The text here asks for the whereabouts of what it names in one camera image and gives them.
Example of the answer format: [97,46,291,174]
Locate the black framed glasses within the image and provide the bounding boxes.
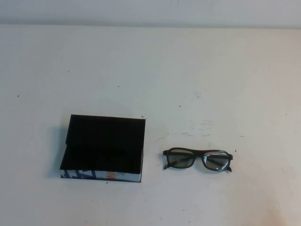
[162,147,235,173]

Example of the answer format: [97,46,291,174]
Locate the black printed glasses case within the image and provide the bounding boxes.
[59,114,147,184]

